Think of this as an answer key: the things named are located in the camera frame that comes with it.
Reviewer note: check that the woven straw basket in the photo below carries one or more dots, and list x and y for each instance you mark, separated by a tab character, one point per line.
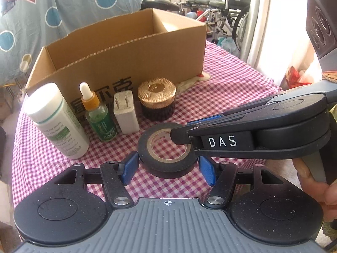
330	76

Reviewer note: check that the blue sheet with round dots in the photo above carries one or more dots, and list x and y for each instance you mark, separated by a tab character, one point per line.
79	5

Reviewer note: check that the green glass dropper bottle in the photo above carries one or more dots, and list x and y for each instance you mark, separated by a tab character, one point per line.
101	121

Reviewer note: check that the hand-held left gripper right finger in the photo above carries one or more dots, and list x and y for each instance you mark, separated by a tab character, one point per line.
207	171

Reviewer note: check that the person's right hand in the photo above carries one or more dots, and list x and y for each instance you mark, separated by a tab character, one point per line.
323	197

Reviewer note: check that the brown cardboard box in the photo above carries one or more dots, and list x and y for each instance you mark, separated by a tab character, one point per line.
118	58

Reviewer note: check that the white charger plug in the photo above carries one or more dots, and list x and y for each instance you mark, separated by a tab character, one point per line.
126	118

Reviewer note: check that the white pill bottle green label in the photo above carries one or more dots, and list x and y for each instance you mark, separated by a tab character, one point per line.
52	110

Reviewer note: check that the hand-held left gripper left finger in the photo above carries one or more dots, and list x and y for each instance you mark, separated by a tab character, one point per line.
130	167

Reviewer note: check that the red plastic bag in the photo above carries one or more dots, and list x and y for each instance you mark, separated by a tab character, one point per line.
297	76

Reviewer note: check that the black seat cushion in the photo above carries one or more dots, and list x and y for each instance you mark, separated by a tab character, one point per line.
158	4

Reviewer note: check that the white curtain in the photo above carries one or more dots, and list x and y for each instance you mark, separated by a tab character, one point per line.
276	18

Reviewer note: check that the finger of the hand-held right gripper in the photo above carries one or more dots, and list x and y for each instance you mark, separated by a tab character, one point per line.
181	135
205	120

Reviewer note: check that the dark jar with gold lid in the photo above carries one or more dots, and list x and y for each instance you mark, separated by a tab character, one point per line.
156	89

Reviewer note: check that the black electrical tape roll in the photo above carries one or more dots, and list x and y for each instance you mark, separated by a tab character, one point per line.
168	170

